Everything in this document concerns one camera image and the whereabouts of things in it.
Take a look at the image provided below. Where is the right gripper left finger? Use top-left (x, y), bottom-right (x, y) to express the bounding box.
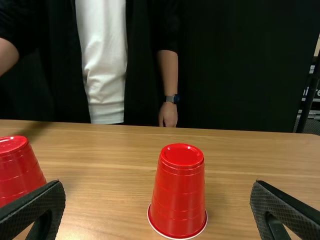
top-left (0, 179), bottom-right (67, 240)

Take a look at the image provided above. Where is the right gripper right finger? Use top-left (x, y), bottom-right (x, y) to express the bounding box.
top-left (249, 180), bottom-right (320, 240)

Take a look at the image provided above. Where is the red cup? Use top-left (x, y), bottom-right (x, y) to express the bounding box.
top-left (147, 142), bottom-right (208, 240)
top-left (0, 135), bottom-right (48, 208)

